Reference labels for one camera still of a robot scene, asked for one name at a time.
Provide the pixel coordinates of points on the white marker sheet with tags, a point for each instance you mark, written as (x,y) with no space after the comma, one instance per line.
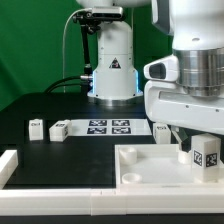
(110,127)

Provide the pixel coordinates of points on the white U-shaped obstacle fence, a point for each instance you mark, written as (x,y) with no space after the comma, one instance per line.
(112,201)

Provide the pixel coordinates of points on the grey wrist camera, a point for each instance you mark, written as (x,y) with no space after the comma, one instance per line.
(107,13)

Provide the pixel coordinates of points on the white square table top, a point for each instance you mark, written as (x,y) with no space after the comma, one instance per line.
(151,165)

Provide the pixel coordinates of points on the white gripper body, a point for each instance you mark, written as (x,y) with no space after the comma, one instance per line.
(167,102)

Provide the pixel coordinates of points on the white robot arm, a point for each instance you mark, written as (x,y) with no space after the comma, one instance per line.
(185,64)

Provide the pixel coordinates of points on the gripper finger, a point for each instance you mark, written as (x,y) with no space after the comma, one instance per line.
(180,136)

